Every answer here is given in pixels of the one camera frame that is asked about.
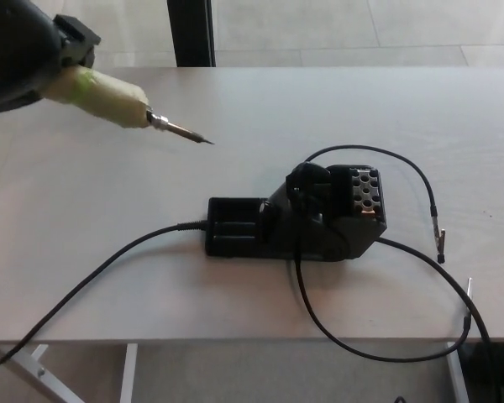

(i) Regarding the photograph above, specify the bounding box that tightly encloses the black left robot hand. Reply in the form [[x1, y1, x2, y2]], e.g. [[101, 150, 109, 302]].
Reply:
[[0, 0, 102, 120]]

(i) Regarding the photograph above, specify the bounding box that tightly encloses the tape-wrapped soldering iron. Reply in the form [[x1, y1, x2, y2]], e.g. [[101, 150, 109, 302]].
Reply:
[[43, 65, 217, 146]]

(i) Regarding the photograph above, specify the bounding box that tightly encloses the black soldering station base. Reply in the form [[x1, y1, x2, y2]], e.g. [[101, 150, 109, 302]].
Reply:
[[205, 162, 389, 262]]

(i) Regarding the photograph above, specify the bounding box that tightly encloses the white diagonal table leg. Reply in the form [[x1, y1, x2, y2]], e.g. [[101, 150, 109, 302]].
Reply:
[[0, 343, 85, 403]]

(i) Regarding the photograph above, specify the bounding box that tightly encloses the white straight table leg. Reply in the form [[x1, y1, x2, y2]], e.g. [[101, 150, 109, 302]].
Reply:
[[444, 342, 471, 403], [119, 343, 139, 403]]

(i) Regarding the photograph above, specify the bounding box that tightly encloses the black vertical post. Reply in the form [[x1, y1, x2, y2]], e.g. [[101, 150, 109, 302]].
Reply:
[[165, 0, 218, 68]]

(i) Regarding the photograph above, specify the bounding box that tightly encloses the black soldering iron cable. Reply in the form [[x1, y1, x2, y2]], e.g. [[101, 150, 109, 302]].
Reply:
[[0, 218, 209, 365]]

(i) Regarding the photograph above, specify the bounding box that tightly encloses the black power cable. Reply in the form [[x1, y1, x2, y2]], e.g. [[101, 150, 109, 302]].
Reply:
[[377, 237, 499, 403]]

